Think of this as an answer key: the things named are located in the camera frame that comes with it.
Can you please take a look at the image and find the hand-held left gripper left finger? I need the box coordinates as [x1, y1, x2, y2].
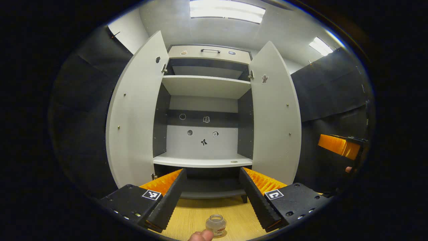
[99, 168, 187, 234]

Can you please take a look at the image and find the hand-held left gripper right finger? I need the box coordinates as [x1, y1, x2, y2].
[239, 167, 335, 233]

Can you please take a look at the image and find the clear plastic bottle red label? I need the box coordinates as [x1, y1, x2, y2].
[205, 214, 227, 238]

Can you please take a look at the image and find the grey cabinet door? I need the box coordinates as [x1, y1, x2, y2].
[250, 41, 302, 185]
[105, 31, 170, 188]

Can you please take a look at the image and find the grey cabinet drawer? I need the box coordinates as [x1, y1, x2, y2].
[167, 45, 252, 65]

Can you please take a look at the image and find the small ceiling light panel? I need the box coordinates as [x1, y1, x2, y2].
[308, 36, 335, 57]

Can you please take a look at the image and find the black backdrop cloth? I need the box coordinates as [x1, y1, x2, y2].
[48, 25, 373, 201]

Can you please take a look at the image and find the long ceiling light panel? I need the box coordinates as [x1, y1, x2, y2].
[189, 0, 266, 24]

